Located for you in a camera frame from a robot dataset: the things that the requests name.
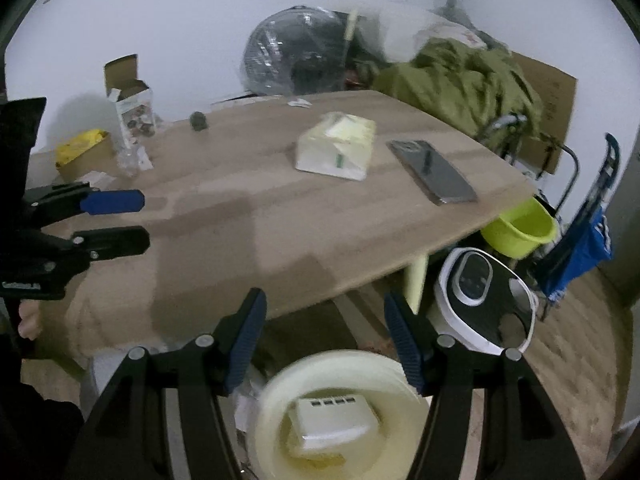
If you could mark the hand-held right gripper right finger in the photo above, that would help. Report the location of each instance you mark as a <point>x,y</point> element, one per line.
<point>405,345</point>

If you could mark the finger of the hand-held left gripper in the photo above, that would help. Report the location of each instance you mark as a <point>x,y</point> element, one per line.
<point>112,202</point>
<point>120,242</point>

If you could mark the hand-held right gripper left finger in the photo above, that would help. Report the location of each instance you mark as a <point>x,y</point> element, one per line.
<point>245,345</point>

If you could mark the white trash bin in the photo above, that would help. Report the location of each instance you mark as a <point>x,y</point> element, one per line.
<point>280,410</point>

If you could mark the small white box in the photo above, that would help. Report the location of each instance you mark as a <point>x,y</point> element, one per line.
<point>330,422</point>

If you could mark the person's left hand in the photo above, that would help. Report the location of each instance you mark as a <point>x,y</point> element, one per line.
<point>29,322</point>

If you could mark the low brown cardboard box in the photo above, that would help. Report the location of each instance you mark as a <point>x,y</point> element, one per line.
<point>92,160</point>

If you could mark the small clear plastic wrapper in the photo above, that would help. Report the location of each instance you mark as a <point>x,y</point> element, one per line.
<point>132,160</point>

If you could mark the yellow bag in cardboard box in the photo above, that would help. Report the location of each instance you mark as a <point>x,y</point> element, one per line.
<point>80,145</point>

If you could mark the pale table leg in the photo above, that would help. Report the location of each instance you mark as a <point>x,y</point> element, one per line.
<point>416,282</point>

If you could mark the white rice cooker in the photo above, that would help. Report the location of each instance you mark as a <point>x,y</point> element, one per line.
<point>475,300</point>

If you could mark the white printed carton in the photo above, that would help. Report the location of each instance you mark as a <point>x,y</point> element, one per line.
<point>137,117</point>

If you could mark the small dark green object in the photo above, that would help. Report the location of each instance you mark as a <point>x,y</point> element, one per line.
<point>199,121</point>

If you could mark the lime green plastic basin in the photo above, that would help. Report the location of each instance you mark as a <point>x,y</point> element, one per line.
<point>520,230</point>

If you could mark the grey smartphone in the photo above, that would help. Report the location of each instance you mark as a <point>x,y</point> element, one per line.
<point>432,172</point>

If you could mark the blue folding cart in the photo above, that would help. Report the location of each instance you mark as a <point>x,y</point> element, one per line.
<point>585,240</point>

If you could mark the pale green tissue pack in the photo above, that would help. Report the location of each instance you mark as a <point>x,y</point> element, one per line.
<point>332,147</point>

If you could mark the small white packet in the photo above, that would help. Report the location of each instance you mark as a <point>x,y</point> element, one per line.
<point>299,103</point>

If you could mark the plastic-wrapped electric fan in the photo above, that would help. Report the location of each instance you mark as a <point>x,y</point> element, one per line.
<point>290,50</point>

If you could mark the olive green cloth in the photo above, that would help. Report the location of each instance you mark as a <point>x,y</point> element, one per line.
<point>450,85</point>

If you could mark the flat cardboard sheet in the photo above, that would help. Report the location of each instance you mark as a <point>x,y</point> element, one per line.
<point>552,90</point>

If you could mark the pale plastic wrap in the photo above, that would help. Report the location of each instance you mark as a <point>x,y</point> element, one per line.
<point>351,25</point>

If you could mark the white bedding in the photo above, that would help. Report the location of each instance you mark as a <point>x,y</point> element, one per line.
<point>400,25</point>

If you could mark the metal chair frame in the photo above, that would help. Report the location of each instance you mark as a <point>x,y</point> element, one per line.
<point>570,160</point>

